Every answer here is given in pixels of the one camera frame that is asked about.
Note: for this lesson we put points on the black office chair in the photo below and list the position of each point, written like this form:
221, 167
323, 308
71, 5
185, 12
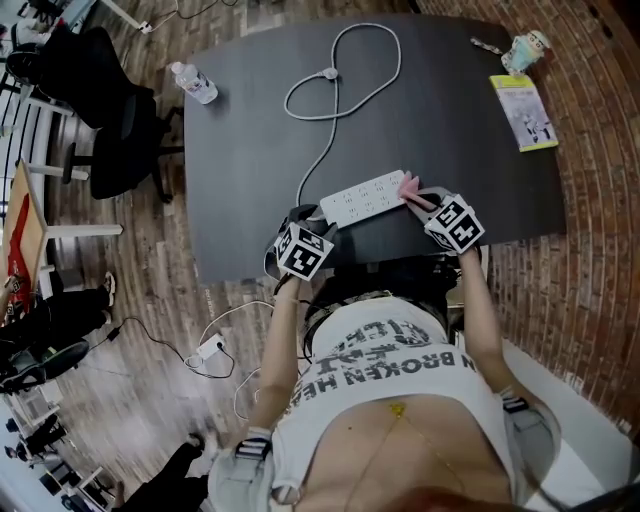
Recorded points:
125, 150

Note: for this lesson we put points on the person's white printed shirt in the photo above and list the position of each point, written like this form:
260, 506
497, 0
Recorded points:
400, 380

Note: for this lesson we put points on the clear plastic water bottle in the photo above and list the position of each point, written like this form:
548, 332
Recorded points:
195, 84

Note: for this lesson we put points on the black padded chair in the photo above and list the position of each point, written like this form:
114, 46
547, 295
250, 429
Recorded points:
55, 357

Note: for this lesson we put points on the person's black trousers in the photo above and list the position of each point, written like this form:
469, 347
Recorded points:
390, 277

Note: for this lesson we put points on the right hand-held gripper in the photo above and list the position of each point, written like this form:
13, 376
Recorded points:
455, 225

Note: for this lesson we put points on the pink cloth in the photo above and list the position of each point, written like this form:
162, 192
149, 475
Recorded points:
407, 187

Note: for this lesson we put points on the small white floor power strip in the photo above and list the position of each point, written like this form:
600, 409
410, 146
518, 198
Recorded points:
210, 346

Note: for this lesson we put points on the pale cartoon figurine cup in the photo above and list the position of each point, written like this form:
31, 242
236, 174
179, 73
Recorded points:
525, 50

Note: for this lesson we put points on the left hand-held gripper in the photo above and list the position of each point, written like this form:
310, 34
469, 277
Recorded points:
302, 252

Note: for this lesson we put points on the person's right forearm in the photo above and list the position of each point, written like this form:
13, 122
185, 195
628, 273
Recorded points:
480, 310

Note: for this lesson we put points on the patterned belt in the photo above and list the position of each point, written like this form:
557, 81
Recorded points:
325, 315

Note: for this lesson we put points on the yellow-green book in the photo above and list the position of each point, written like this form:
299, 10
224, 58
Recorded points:
525, 112

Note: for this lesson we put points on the person's left forearm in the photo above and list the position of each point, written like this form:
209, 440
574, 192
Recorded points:
280, 350

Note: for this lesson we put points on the white platform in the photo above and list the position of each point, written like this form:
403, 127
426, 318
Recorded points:
575, 440

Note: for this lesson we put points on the white plug adapter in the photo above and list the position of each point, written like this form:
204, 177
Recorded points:
145, 27

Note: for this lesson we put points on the wooden side table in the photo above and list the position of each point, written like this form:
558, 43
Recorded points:
37, 225

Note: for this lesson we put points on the white desk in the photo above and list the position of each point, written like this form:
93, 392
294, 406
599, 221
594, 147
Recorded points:
55, 172

